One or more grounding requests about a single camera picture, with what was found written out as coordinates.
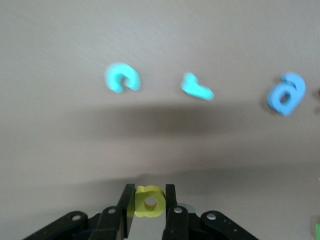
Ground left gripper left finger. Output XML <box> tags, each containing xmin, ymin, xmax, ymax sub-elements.
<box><xmin>23</xmin><ymin>184</ymin><xmax>136</xmax><ymax>240</ymax></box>

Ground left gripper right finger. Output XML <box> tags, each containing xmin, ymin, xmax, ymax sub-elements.
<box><xmin>161</xmin><ymin>184</ymin><xmax>258</xmax><ymax>240</ymax></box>

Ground yellow foam letter a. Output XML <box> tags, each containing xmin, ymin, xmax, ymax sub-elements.
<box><xmin>127</xmin><ymin>185</ymin><xmax>166</xmax><ymax>218</ymax></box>

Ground teal foam letter r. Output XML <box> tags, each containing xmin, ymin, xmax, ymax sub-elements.
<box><xmin>180</xmin><ymin>72</ymin><xmax>215</xmax><ymax>101</ymax></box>

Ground teal foam letter c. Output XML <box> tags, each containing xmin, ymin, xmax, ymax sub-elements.
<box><xmin>104</xmin><ymin>62</ymin><xmax>141</xmax><ymax>94</ymax></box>

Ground blue foam letter a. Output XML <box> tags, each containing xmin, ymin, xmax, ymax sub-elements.
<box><xmin>266</xmin><ymin>71</ymin><xmax>306</xmax><ymax>117</ymax></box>

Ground dark red foam letter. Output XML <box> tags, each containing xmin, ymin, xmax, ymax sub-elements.
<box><xmin>313</xmin><ymin>87</ymin><xmax>320</xmax><ymax>112</ymax></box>

